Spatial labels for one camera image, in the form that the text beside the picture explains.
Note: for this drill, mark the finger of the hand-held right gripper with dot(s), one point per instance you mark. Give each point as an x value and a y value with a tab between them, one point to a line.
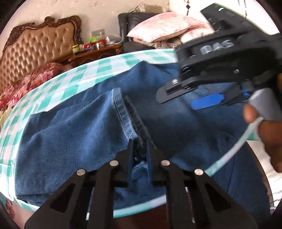
207	102
174	90

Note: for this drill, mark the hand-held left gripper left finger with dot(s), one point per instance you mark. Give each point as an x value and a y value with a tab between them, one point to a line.
130	163

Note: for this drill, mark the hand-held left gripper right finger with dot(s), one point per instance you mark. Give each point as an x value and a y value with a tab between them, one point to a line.
149	163

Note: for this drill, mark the blue denim pants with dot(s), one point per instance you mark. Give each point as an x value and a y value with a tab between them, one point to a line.
77	132

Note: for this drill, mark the person's right hand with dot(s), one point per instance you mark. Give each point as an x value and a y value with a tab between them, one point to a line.
273	141

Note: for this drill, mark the small pink floral pillow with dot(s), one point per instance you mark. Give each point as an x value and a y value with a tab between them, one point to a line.
193	34

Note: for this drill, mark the brown plaid blanket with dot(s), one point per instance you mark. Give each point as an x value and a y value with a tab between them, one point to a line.
165	44

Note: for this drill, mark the large pink floral pillow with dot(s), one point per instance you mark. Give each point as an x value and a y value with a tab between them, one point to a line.
163	26

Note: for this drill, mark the white power strip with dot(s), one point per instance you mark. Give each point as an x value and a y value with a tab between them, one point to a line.
112	40

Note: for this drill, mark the black leather armchair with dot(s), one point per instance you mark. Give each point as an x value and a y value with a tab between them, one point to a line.
125	24

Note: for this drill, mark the dark wooden nightstand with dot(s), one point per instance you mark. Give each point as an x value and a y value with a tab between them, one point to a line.
94	56

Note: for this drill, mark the round metal tin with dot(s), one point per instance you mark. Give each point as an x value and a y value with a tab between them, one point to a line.
99	44

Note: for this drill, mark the green packet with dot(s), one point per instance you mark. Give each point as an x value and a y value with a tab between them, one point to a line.
93	39

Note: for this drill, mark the green white checked tablecloth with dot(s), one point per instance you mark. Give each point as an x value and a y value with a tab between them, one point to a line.
66	92

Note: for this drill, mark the red box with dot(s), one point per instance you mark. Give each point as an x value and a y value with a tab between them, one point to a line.
88	46

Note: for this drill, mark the yellow jar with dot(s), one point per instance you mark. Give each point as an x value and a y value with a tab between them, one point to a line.
75	48

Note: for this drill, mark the tufted leather carved headboard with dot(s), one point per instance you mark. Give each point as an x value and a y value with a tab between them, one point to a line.
33	48

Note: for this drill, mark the dark wall hanging ornament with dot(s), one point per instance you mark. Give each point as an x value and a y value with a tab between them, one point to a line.
187	5

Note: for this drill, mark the wall socket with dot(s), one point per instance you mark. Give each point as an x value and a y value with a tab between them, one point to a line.
98	33

